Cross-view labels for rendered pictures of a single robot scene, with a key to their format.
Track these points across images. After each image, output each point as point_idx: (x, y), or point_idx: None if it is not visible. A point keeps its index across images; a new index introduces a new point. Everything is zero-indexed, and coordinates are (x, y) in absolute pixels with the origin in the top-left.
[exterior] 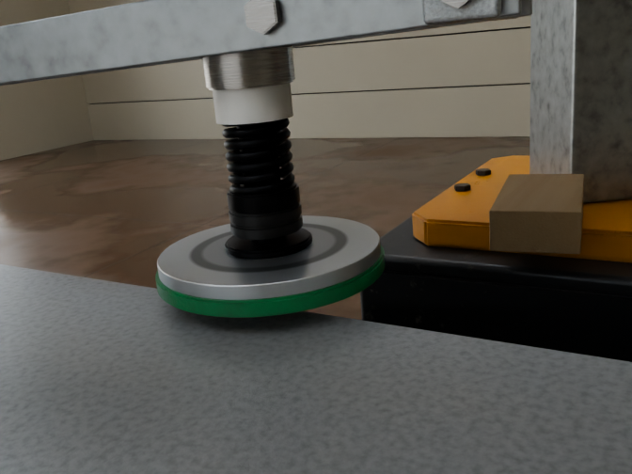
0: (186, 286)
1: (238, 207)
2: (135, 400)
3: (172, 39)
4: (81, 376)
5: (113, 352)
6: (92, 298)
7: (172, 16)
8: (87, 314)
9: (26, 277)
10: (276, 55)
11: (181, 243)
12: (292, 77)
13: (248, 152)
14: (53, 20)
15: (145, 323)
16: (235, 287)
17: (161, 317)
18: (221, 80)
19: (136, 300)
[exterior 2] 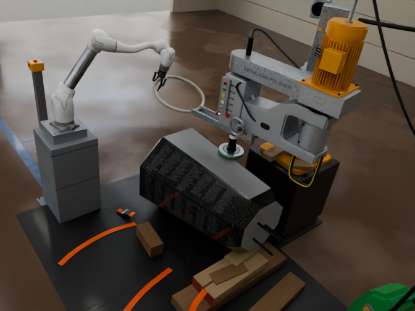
0: (220, 152)
1: (228, 145)
2: (213, 161)
3: (226, 129)
4: (209, 157)
5: (212, 155)
6: (210, 146)
7: (227, 128)
8: (210, 149)
9: (203, 139)
10: None
11: (222, 144)
12: None
13: (231, 140)
14: (216, 121)
15: (215, 153)
16: (225, 154)
17: (217, 152)
18: (230, 134)
19: (215, 149)
